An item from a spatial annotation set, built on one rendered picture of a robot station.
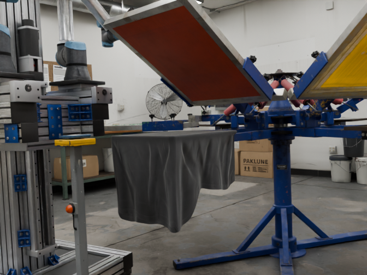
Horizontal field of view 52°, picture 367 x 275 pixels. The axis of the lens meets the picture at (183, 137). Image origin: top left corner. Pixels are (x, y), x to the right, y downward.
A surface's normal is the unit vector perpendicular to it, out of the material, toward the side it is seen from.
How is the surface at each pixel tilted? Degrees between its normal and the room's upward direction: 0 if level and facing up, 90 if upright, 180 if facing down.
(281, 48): 90
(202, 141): 93
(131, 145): 92
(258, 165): 90
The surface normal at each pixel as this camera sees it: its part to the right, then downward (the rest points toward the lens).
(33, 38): 0.87, -0.01
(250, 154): -0.67, 0.04
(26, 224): -0.49, 0.07
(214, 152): 0.70, 0.10
